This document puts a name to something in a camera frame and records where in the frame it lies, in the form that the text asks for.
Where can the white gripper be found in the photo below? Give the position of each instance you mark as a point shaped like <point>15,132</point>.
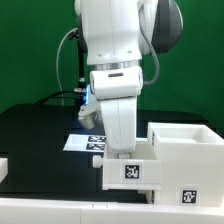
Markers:
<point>119,120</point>

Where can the white drawer box front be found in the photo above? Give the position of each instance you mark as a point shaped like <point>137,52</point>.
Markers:
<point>142,172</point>

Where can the large white drawer cabinet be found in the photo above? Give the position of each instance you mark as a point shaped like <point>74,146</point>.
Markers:
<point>192,159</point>

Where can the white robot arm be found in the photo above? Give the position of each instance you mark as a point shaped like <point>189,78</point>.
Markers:
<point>116,35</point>

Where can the white marker plate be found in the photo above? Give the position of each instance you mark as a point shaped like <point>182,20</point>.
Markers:
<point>85,143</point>

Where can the white left fence block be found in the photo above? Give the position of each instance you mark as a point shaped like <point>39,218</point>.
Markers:
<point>3,168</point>

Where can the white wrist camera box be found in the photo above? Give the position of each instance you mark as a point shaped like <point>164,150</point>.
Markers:
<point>119,83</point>

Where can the white front fence rail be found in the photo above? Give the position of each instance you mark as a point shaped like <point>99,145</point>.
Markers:
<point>24,211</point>

